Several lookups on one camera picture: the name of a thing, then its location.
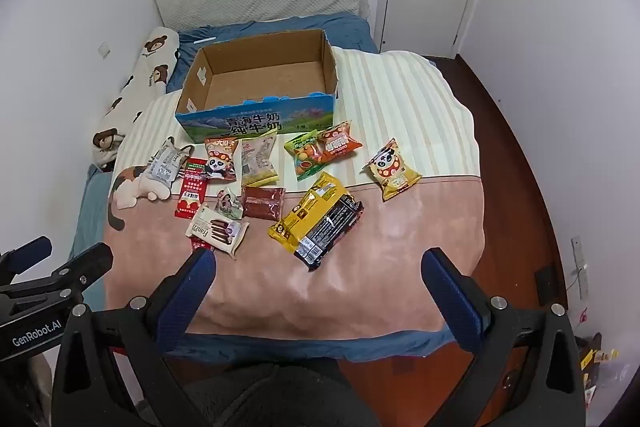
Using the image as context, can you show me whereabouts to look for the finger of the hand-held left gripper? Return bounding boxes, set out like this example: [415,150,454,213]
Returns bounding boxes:
[0,235,53,280]
[20,243,115,303]

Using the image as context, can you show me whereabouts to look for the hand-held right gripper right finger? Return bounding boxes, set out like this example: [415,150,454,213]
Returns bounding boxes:
[421,248,586,427]

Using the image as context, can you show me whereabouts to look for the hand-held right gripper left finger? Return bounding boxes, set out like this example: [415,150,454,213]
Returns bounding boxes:
[51,248,217,427]

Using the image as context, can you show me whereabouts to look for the white wafer packet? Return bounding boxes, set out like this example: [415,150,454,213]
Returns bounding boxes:
[185,203,250,260]

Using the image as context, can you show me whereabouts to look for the small pale figure packet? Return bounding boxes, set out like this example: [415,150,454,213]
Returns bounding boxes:
[215,188,245,220]

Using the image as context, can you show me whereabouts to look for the long red snack packet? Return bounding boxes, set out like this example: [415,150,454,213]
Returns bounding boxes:
[174,158,208,219]

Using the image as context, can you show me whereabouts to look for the dark red-brown packet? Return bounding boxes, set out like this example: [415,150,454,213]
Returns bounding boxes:
[241,186,286,222]

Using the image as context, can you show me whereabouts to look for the grey white snack packet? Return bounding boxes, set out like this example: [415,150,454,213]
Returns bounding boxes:
[144,136,195,188]

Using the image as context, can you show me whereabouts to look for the red panda snack packet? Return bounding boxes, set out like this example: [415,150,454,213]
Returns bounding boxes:
[204,137,240,182]

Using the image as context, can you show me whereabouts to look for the large yellow black packet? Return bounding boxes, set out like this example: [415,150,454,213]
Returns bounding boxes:
[267,172,365,272]

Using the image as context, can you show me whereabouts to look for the yellow panda snack packet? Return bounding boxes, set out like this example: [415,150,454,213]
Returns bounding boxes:
[361,138,423,202]

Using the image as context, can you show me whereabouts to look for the pale yellow snack packet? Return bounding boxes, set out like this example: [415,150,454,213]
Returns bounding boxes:
[239,130,279,188]

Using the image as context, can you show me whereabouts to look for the green candy packet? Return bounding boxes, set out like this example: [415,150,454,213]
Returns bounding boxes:
[284,130,331,182]

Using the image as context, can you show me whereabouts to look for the orange snack packet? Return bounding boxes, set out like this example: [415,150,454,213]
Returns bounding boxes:
[316,120,363,165]

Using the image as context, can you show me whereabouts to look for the cardboard box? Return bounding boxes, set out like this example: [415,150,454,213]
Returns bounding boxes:
[175,28,341,149]

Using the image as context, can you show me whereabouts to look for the light blue cloth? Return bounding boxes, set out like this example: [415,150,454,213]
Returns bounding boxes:
[67,164,116,268]

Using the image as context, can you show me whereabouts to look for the small black box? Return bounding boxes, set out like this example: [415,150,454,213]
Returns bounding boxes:
[534,266,555,293]

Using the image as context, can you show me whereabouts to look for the person's dark clothing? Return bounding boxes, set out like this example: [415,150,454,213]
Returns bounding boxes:
[180,359,381,427]

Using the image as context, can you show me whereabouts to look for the clear bag with yellow items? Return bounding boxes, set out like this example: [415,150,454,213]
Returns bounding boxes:
[575,332,621,408]

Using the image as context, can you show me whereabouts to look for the striped cat print blanket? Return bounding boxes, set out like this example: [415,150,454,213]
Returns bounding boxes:
[102,47,488,343]

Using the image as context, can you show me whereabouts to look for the bear print long pillow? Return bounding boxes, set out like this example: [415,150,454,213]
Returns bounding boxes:
[91,27,181,168]

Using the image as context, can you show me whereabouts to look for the blue bed sheet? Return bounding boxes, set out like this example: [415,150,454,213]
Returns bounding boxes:
[70,13,453,363]

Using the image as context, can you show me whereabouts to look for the white wall power strip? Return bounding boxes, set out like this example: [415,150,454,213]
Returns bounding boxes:
[571,236,591,300]

